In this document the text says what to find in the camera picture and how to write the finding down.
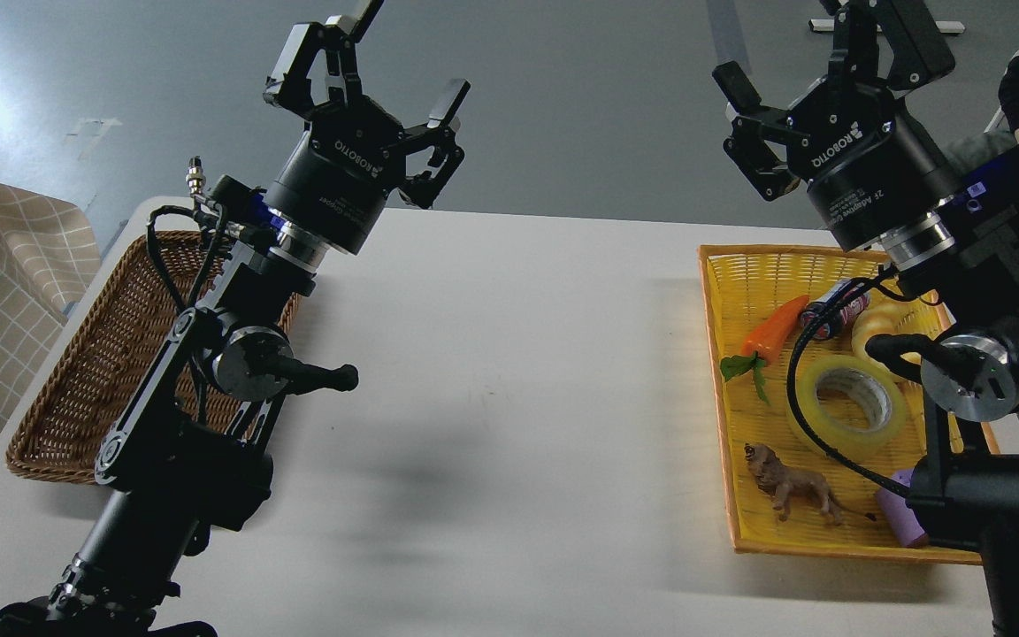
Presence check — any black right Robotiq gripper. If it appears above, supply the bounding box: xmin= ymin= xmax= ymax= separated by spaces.
xmin=711 ymin=1 xmax=960 ymax=250

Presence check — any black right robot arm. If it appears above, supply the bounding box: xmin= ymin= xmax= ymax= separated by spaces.
xmin=712 ymin=1 xmax=1019 ymax=636

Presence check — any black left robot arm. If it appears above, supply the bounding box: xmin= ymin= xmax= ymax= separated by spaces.
xmin=0 ymin=1 xmax=470 ymax=636

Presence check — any white metal stand base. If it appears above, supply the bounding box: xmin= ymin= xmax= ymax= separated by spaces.
xmin=808 ymin=18 xmax=966 ymax=37

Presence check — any brown wicker basket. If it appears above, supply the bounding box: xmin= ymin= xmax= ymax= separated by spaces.
xmin=5 ymin=231 xmax=303 ymax=485

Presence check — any yellow woven basket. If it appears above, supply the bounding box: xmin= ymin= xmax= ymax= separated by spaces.
xmin=697 ymin=245 xmax=980 ymax=565

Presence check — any toy croissant bread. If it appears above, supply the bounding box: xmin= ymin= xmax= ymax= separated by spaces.
xmin=850 ymin=301 xmax=938 ymax=372

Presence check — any yellow tape roll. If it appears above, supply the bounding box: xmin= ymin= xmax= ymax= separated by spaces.
xmin=795 ymin=355 xmax=910 ymax=461

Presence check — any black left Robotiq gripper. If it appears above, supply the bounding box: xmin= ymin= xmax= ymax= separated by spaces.
xmin=262 ymin=0 xmax=471 ymax=257

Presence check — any orange toy carrot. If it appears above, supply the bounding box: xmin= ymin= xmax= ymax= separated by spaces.
xmin=718 ymin=295 xmax=809 ymax=404

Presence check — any small purple drink can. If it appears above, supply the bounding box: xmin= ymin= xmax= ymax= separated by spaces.
xmin=798 ymin=278 xmax=872 ymax=342

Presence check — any brown toy lion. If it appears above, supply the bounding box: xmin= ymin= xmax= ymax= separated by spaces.
xmin=741 ymin=442 xmax=878 ymax=526

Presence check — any purple foam block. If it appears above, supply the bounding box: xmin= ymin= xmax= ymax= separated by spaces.
xmin=874 ymin=487 xmax=930 ymax=549

